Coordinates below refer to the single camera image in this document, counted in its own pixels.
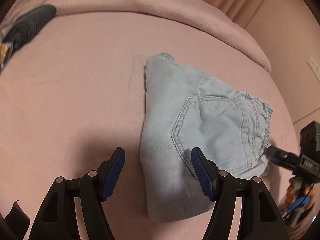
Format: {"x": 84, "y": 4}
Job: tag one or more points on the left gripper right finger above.
{"x": 205, "y": 173}

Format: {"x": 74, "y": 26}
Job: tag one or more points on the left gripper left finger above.
{"x": 109, "y": 172}

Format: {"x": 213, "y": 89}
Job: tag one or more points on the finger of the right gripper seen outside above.
{"x": 278, "y": 156}

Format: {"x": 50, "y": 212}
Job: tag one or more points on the light blue denim pants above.
{"x": 188, "y": 108}

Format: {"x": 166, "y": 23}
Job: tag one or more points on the right hand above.
{"x": 300, "y": 197}

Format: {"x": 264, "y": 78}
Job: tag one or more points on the pink bed sheet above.
{"x": 76, "y": 92}

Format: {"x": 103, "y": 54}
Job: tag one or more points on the dark folded jeans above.
{"x": 27, "y": 26}

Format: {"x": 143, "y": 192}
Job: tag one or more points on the pink duvet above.
{"x": 195, "y": 13}

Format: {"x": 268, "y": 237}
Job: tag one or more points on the white wall socket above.
{"x": 314, "y": 66}

